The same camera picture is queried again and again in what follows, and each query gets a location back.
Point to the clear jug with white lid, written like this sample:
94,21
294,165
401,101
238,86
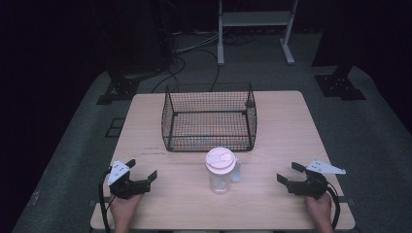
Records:
221,171

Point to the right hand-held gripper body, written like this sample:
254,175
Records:
311,187

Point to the person's left hand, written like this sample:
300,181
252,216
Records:
124,207

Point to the white metal stand frame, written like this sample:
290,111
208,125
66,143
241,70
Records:
254,19

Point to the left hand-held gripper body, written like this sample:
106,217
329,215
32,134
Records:
124,189

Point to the black stand base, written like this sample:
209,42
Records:
118,89
340,85

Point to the black floor hatch frame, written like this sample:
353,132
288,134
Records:
115,127

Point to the person's right hand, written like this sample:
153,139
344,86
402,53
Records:
319,207

